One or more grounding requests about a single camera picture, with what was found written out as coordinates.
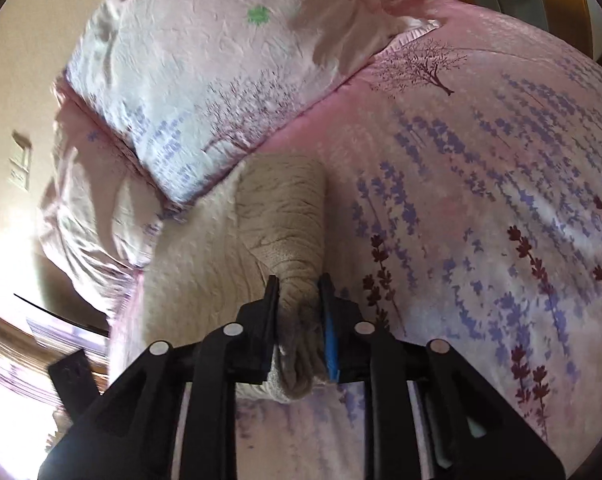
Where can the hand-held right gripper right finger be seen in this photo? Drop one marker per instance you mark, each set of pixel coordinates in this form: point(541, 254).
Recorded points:
point(329, 336)

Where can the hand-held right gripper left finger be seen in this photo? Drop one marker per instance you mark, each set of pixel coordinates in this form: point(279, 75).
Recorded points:
point(266, 322)

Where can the pink floral bed sheet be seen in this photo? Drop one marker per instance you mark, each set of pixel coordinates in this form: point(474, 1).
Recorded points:
point(481, 210)

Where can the pink floral pillow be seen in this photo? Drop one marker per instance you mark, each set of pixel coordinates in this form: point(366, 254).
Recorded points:
point(91, 210)

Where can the right floral pillow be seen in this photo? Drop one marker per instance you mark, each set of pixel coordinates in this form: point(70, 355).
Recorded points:
point(221, 60)

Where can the white wall switch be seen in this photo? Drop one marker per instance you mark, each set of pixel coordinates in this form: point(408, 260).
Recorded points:
point(21, 160)

